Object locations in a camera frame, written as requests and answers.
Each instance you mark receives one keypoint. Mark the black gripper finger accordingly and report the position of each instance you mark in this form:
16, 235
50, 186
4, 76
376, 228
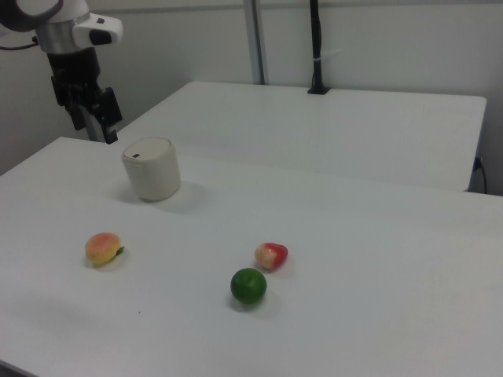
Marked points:
77, 118
109, 110

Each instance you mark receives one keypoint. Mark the bitten red toy apple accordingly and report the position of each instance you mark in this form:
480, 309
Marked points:
271, 255

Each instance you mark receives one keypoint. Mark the black pole with base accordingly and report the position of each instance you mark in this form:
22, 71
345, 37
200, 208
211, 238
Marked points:
317, 39

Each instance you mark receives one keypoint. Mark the green toy lime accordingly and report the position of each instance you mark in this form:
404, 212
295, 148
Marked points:
248, 286

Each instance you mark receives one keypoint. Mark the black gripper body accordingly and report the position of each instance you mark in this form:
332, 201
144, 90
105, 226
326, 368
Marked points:
74, 78

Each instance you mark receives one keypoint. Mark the toy peach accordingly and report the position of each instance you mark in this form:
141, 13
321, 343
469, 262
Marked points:
101, 249

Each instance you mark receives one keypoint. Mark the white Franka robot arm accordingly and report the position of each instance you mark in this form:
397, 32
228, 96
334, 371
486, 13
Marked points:
59, 31

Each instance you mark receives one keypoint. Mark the cream round garbage bin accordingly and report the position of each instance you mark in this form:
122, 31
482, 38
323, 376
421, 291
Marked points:
155, 178

